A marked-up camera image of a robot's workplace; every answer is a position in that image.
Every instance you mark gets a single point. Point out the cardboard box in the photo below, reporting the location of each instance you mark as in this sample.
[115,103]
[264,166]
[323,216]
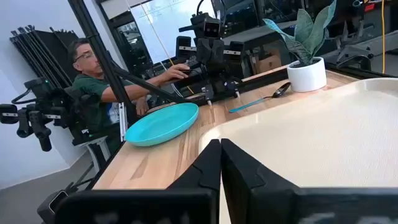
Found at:
[269,64]

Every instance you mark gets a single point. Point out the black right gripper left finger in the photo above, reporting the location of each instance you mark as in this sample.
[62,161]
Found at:
[206,171]

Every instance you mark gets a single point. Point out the beige plastic tray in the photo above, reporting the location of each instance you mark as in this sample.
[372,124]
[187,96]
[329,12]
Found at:
[311,140]

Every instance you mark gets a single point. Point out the white plant pot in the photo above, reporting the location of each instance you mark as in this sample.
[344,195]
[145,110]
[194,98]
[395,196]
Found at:
[307,76]

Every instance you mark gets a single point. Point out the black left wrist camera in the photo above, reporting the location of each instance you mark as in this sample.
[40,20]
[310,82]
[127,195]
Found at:
[212,29]

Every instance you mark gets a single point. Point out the white metal stand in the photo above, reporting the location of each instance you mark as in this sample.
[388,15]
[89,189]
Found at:
[99,144]

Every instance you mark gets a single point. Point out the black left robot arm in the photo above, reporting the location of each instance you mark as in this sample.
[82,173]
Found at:
[214,84]

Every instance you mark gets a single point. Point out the turquoise plate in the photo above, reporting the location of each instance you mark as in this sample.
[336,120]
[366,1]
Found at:
[161,124]

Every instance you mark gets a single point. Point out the black folded stands bundle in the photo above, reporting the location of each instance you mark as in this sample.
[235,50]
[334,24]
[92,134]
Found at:
[46,53]

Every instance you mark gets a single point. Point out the green snake plant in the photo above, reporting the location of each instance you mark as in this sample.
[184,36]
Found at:
[308,34]

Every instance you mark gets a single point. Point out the white glass board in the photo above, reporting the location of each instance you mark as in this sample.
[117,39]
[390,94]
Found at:
[174,31]

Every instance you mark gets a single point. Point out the person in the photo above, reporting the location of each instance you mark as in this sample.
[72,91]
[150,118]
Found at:
[90,87]

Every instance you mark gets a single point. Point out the grey desk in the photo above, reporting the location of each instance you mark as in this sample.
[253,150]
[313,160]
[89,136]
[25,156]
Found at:
[248,35]

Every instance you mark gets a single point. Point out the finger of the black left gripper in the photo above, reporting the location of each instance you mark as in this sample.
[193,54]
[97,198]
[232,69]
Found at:
[204,51]
[217,51]

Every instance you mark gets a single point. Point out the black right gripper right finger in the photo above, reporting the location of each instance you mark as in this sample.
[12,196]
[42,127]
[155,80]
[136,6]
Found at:
[242,186]

